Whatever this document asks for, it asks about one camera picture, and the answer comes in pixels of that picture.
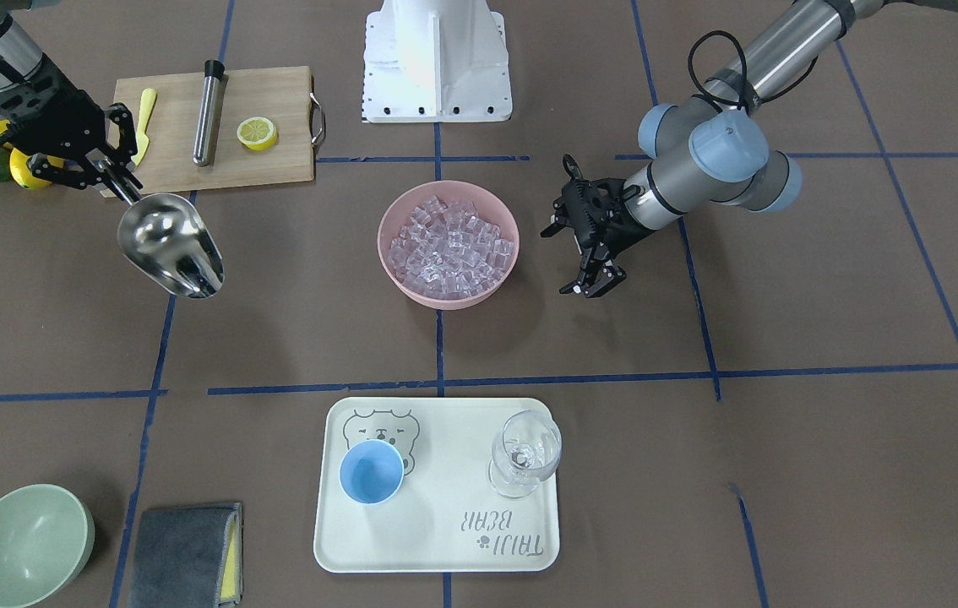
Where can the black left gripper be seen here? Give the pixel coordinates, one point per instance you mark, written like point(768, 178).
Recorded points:
point(612, 226)

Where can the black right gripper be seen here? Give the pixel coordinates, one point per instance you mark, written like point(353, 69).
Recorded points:
point(54, 123)

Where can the steel ice scoop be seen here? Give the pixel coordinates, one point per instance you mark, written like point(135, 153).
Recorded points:
point(164, 236)

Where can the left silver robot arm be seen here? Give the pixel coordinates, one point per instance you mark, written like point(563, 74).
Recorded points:
point(708, 149)

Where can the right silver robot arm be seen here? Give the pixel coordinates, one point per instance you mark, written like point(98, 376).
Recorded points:
point(19, 54)

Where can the pink bowl of ice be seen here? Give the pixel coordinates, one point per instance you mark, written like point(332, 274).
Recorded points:
point(448, 244)

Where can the light blue cup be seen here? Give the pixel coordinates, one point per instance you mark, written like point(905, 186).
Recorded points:
point(372, 472)

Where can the yellow plastic knife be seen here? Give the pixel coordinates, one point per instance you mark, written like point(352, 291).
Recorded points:
point(148, 98)

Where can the wooden cutting board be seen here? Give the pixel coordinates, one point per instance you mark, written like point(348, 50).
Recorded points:
point(281, 94)

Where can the yellow lemon upper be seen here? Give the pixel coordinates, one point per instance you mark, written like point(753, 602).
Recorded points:
point(21, 173)

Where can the steel cylinder muddler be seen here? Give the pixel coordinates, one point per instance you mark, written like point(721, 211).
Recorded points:
point(211, 106)

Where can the half lemon slice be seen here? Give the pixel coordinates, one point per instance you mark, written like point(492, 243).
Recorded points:
point(257, 133)

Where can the clear wine glass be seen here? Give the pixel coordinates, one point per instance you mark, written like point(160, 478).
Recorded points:
point(526, 451)

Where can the cream bear serving tray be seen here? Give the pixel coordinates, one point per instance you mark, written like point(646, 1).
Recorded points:
point(446, 516)

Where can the green ceramic bowl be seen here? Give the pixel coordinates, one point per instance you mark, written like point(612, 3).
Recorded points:
point(46, 537)

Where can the grey folded cloth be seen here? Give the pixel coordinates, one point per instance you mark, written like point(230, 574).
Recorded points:
point(189, 557)

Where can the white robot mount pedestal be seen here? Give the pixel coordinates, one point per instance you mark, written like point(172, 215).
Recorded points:
point(436, 61)

